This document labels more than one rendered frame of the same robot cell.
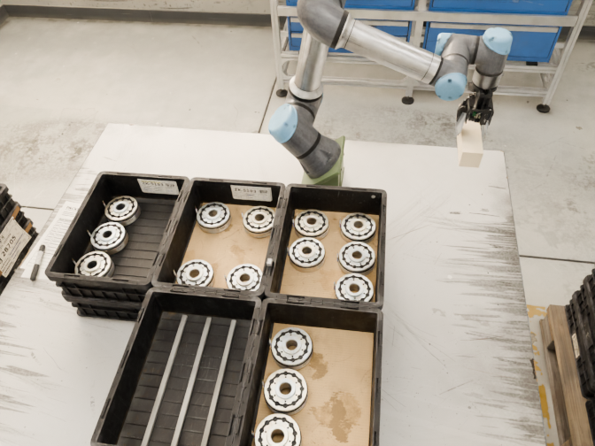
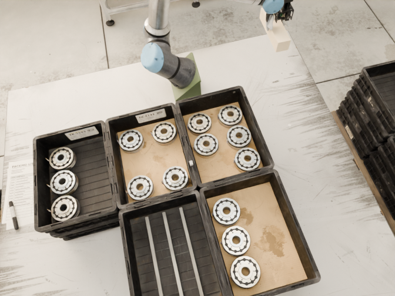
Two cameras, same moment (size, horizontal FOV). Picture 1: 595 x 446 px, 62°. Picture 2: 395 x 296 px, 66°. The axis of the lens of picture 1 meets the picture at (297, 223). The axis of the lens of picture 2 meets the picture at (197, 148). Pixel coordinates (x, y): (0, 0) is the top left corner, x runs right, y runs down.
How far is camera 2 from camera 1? 0.38 m
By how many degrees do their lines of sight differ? 17
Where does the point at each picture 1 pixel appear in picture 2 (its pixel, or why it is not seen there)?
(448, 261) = (284, 115)
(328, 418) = (266, 245)
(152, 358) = (139, 254)
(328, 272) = (224, 152)
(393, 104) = (188, 10)
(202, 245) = (133, 164)
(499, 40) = not seen: outside the picture
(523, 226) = not seen: hidden behind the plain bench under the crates
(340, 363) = (258, 208)
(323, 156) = (186, 71)
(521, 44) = not seen: outside the picture
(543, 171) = (293, 29)
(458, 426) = (330, 214)
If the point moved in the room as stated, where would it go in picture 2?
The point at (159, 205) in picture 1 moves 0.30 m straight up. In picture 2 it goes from (87, 145) to (54, 107)
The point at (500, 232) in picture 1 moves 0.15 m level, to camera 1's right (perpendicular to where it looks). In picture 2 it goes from (306, 85) to (331, 74)
